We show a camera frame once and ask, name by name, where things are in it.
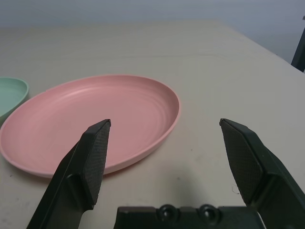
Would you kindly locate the pink plastic plate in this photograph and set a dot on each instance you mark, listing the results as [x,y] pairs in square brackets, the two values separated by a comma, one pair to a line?
[78,112]

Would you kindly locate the mint green plastic plate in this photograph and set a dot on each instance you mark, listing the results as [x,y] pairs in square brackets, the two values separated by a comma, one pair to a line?
[10,95]

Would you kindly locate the side table with black frame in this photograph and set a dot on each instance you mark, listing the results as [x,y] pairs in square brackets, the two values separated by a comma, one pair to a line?
[299,47]

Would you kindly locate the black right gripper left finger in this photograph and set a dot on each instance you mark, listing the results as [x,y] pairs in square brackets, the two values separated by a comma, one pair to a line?
[71,186]

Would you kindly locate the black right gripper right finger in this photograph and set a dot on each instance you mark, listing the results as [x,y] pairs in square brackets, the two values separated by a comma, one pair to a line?
[269,181]

